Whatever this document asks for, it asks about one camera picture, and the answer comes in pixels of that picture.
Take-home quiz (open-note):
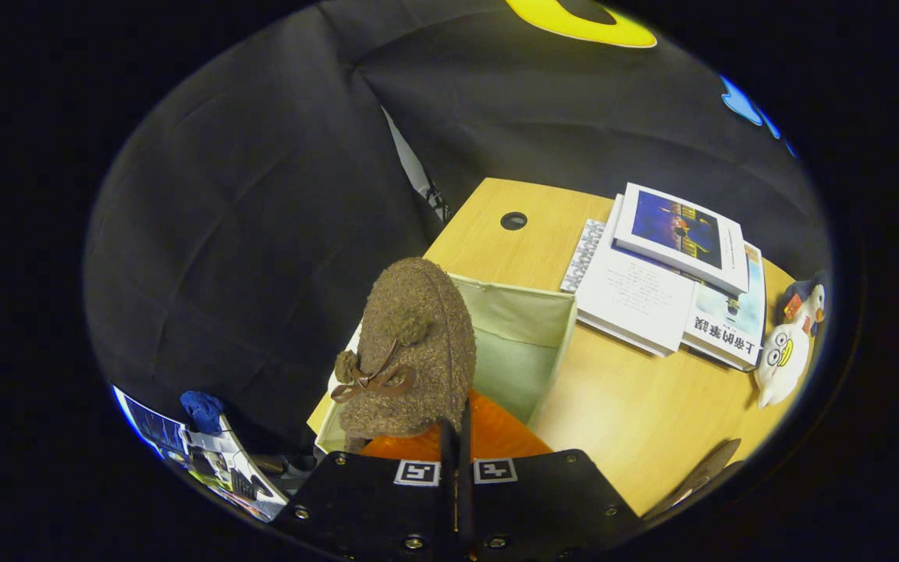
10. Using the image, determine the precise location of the grey patterned booklet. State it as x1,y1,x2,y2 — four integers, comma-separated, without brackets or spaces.
560,219,606,293

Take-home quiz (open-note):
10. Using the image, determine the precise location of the beige fabric storage box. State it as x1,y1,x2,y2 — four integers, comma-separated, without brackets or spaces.
315,272,579,454

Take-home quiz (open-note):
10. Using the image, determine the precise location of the white seal plush toy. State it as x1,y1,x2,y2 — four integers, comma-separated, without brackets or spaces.
754,320,817,408

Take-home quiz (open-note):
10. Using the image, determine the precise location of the book with blue picture cover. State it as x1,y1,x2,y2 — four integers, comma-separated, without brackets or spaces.
613,182,751,296

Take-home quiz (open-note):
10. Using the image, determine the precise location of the printed papers pile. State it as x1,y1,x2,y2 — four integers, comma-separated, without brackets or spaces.
114,386,290,522

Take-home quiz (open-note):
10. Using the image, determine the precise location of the navy penguin plush toy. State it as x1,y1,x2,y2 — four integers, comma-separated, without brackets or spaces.
777,271,829,336

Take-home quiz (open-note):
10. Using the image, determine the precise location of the white book with pale cover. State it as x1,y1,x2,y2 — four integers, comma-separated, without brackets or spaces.
574,195,768,372

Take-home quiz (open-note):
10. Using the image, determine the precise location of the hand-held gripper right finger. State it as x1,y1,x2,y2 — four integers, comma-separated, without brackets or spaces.
459,390,641,562

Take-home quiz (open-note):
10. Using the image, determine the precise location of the blue crumpled cloth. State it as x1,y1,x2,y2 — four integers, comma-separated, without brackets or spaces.
180,390,226,436

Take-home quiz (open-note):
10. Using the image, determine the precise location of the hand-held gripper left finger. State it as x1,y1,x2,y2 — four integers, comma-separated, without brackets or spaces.
272,418,460,562

